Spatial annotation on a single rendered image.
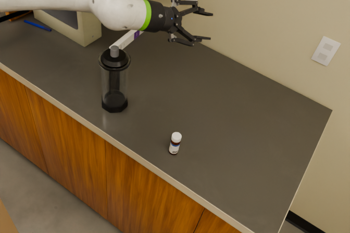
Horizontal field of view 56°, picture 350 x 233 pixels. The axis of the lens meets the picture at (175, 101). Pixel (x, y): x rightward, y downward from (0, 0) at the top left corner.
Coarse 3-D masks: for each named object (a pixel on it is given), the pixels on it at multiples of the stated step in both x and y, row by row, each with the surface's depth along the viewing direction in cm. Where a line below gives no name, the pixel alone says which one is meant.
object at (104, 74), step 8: (128, 56) 112; (104, 64) 108; (128, 64) 110; (104, 72) 111; (112, 72) 109; (120, 72) 110; (104, 80) 113; (112, 80) 112; (120, 80) 113; (104, 88) 116; (112, 88) 115; (120, 88) 116; (104, 96) 120; (112, 96) 118; (120, 96) 119; (112, 104) 121; (120, 104) 122
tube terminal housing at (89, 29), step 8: (40, 16) 153; (48, 16) 149; (80, 16) 136; (88, 16) 139; (48, 24) 153; (56, 24) 150; (64, 24) 146; (80, 24) 140; (88, 24) 142; (96, 24) 147; (64, 32) 150; (72, 32) 146; (80, 32) 143; (88, 32) 144; (96, 32) 149; (80, 40) 146; (88, 40) 147
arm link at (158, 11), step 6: (150, 0) 97; (156, 6) 96; (162, 6) 98; (156, 12) 95; (162, 12) 97; (156, 18) 96; (162, 18) 97; (150, 24) 96; (156, 24) 97; (162, 24) 98; (144, 30) 97; (150, 30) 98; (156, 30) 99
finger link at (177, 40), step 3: (168, 39) 107; (171, 39) 105; (174, 39) 106; (177, 39) 106; (180, 39) 107; (177, 42) 109; (180, 42) 108; (183, 42) 108; (186, 42) 109; (189, 42) 110; (186, 45) 112; (189, 45) 111; (192, 45) 111
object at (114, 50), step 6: (114, 48) 107; (102, 54) 110; (108, 54) 110; (114, 54) 108; (120, 54) 110; (126, 54) 111; (102, 60) 108; (108, 60) 107; (114, 60) 108; (120, 60) 108; (126, 60) 110; (114, 66) 108; (120, 66) 108
